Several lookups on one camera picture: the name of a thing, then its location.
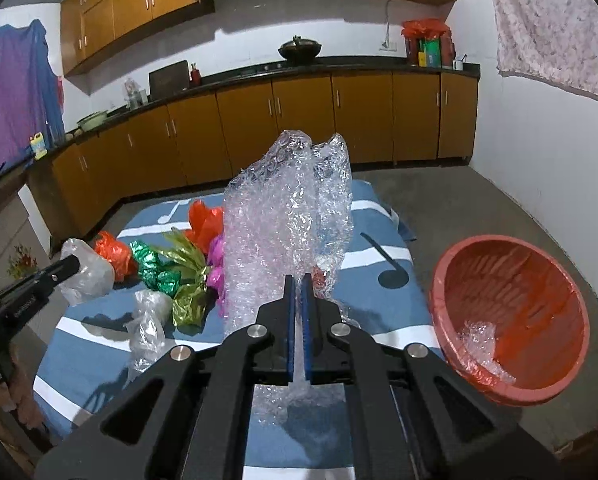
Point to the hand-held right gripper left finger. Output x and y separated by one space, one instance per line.
290 330

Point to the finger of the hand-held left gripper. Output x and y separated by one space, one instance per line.
59 272

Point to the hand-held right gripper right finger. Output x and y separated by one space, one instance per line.
307 330

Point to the clear plastic bag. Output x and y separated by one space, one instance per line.
146 325
86 275

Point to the orange plastic bag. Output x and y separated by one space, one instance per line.
114 255
204 225

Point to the green foil wrapper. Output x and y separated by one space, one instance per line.
149 262

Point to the magenta foil wrapper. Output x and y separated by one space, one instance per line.
216 275

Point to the clear bubble wrap sheet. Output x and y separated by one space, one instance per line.
259 240

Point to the yellow-green cellophane wrapper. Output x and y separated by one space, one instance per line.
189 305

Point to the small bubble wrap piece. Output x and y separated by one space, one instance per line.
479 350

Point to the red plastic basin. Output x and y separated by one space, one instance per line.
529 300

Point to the person's left hand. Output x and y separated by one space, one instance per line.
19 405

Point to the blue striped blanket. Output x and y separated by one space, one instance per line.
369 310

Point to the white cabinet with flower decal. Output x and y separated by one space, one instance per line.
9 230

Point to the yellow jug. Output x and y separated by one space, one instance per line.
39 146

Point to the green pot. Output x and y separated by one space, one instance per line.
91 121

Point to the purple cloth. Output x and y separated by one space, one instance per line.
9 100

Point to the blue cloth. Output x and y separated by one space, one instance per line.
51 85

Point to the glass jars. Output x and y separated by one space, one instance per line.
134 94

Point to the wooden base cabinets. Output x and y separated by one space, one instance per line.
299 125

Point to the dark cutting board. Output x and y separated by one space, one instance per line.
169 77

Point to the red bottle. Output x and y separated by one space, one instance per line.
195 75

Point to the black kitchen countertop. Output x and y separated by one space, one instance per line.
359 62

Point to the black wok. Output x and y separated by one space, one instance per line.
300 51

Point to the white mug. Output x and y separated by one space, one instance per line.
459 64

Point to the red bag bundle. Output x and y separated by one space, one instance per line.
424 30

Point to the pink floral cloth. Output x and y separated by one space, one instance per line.
554 25

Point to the long wooden wall cabinet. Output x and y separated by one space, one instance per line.
129 10

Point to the wall socket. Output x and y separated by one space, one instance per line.
388 46

